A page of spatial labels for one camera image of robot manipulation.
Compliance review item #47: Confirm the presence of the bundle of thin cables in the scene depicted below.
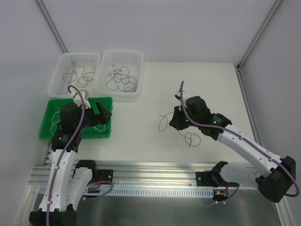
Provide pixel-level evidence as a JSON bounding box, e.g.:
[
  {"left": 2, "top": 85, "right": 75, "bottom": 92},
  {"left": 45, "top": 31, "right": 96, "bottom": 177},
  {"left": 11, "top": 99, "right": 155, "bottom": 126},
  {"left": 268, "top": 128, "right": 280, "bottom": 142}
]
[{"left": 158, "top": 112, "right": 202, "bottom": 148}]

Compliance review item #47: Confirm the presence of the purple thin cable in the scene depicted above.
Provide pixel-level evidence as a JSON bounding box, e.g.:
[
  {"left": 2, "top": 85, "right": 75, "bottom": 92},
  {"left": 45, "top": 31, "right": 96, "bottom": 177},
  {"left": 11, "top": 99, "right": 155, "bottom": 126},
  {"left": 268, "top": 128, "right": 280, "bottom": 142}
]
[{"left": 107, "top": 73, "right": 138, "bottom": 92}]

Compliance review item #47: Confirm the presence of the dark wavy cable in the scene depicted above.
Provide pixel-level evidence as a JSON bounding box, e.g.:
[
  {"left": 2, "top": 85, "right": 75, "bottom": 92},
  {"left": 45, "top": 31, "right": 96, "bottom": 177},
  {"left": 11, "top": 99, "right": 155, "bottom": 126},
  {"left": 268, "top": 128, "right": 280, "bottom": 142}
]
[{"left": 62, "top": 65, "right": 97, "bottom": 82}]

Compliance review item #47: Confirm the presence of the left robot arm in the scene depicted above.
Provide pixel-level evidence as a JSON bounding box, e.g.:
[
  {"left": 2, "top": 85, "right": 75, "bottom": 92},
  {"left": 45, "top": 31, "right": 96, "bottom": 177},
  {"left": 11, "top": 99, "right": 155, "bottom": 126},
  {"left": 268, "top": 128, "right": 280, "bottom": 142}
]
[{"left": 29, "top": 102, "right": 111, "bottom": 226}]

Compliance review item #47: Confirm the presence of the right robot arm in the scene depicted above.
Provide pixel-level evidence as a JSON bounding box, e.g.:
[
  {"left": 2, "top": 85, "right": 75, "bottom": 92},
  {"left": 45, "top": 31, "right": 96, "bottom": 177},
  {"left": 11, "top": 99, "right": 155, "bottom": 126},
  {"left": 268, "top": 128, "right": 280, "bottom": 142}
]
[{"left": 169, "top": 93, "right": 300, "bottom": 203}]

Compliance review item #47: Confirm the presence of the green plastic tray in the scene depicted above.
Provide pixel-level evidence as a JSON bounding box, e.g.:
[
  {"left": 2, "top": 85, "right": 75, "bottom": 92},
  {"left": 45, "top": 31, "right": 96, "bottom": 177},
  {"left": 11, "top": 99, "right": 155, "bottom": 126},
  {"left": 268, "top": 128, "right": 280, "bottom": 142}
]
[{"left": 40, "top": 97, "right": 112, "bottom": 140}]

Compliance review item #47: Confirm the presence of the left white perforated basket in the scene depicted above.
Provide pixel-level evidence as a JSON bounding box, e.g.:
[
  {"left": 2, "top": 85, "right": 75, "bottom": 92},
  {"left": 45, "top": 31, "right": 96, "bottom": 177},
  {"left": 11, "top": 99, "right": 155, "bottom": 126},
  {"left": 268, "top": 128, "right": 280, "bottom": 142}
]
[{"left": 48, "top": 52, "right": 101, "bottom": 98}]

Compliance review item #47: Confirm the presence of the white perforated basket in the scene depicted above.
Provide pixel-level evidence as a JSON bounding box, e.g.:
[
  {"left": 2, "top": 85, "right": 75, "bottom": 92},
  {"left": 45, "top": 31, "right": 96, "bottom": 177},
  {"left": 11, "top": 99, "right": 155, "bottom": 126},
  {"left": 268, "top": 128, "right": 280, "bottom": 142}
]
[
  {"left": 48, "top": 52, "right": 101, "bottom": 98},
  {"left": 93, "top": 49, "right": 144, "bottom": 103}
]

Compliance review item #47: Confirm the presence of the right white perforated basket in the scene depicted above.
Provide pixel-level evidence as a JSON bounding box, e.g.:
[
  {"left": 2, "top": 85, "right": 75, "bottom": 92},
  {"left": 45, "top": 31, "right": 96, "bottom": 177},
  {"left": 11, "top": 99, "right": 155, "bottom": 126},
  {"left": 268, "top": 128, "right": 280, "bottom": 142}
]
[{"left": 93, "top": 49, "right": 144, "bottom": 103}]

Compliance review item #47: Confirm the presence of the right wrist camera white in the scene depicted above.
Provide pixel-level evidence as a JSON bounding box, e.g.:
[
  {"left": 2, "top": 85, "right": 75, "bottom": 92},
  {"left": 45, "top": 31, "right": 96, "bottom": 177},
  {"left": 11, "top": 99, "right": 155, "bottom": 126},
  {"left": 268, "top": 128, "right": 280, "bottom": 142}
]
[{"left": 174, "top": 91, "right": 190, "bottom": 110}]

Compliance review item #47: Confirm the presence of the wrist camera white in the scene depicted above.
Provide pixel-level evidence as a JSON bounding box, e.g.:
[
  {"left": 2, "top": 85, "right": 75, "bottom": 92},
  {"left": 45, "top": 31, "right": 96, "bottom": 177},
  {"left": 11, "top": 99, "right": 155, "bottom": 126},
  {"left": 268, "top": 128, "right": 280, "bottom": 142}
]
[
  {"left": 174, "top": 91, "right": 190, "bottom": 110},
  {"left": 70, "top": 89, "right": 91, "bottom": 109}
]

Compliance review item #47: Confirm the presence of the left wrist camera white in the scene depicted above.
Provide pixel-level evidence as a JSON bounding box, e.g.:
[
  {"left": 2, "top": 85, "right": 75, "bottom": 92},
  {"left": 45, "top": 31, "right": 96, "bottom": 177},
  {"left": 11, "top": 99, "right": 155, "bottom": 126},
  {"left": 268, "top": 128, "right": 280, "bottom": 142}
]
[{"left": 70, "top": 89, "right": 91, "bottom": 109}]

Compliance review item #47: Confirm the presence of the dark teardrop loop cable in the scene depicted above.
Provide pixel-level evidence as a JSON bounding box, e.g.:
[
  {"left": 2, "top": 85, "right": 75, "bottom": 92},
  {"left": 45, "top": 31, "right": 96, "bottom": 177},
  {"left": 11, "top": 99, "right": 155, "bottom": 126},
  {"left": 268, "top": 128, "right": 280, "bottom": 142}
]
[{"left": 105, "top": 74, "right": 123, "bottom": 91}]

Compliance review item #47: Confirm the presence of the dark spiral cable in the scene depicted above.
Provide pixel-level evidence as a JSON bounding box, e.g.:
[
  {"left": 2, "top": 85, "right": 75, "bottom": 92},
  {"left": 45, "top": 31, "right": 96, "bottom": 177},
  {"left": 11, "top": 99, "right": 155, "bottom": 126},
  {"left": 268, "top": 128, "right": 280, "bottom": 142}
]
[{"left": 117, "top": 76, "right": 138, "bottom": 93}]

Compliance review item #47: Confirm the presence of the right aluminium frame post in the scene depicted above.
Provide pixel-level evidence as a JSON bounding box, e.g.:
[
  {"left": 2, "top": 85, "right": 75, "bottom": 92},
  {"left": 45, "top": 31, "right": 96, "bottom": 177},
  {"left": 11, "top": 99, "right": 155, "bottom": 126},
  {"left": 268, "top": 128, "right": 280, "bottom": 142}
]
[{"left": 234, "top": 0, "right": 284, "bottom": 145}]

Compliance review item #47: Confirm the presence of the aluminium frame post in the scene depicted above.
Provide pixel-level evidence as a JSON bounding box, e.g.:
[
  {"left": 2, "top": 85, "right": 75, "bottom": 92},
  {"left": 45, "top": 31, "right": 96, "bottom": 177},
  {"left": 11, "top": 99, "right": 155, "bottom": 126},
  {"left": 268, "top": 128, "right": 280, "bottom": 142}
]
[
  {"left": 234, "top": 0, "right": 284, "bottom": 145},
  {"left": 34, "top": 0, "right": 68, "bottom": 53}
]

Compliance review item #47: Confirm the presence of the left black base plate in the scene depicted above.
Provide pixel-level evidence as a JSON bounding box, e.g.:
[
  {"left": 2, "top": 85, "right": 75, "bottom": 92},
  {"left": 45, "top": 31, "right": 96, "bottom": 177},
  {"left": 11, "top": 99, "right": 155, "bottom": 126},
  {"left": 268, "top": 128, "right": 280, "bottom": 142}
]
[{"left": 94, "top": 169, "right": 114, "bottom": 185}]

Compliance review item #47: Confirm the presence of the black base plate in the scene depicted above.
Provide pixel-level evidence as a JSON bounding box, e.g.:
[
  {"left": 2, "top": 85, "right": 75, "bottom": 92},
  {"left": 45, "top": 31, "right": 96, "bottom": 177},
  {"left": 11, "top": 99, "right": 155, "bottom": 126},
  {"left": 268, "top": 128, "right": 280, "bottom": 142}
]
[
  {"left": 196, "top": 171, "right": 223, "bottom": 187},
  {"left": 94, "top": 169, "right": 114, "bottom": 185}
]

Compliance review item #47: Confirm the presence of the aluminium mounting rail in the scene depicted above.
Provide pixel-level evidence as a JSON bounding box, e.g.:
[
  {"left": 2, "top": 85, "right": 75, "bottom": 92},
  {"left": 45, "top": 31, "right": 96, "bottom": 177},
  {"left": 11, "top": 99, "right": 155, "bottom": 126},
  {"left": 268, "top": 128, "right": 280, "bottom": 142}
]
[{"left": 29, "top": 143, "right": 259, "bottom": 190}]

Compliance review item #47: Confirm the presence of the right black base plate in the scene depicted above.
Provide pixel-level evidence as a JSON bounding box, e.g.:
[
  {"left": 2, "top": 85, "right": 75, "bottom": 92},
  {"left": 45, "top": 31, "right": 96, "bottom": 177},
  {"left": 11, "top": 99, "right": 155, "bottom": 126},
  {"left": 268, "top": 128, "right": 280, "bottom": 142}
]
[{"left": 196, "top": 171, "right": 223, "bottom": 187}]

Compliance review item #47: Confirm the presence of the white slotted cable duct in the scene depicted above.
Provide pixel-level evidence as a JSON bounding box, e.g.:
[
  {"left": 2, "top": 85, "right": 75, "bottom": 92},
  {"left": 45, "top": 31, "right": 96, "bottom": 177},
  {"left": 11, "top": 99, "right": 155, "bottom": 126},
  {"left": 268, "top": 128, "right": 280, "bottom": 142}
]
[{"left": 38, "top": 186, "right": 214, "bottom": 198}]

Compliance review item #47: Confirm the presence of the left aluminium frame post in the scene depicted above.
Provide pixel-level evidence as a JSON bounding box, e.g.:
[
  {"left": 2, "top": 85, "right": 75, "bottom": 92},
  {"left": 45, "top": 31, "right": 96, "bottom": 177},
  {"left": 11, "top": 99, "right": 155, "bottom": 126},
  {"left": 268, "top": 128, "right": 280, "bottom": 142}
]
[{"left": 34, "top": 0, "right": 68, "bottom": 53}]

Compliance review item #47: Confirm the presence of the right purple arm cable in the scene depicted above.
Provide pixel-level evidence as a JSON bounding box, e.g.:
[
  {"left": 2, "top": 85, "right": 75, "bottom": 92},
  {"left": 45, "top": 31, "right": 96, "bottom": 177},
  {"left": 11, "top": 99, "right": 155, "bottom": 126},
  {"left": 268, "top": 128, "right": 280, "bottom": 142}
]
[{"left": 179, "top": 81, "right": 297, "bottom": 197}]

